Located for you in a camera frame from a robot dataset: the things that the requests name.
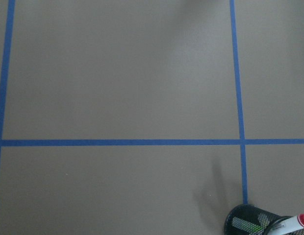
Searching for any red white marker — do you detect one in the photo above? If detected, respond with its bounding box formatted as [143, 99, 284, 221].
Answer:
[268, 214, 304, 235]

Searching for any black mesh pen cup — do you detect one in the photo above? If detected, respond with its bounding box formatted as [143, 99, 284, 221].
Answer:
[224, 204, 290, 235]

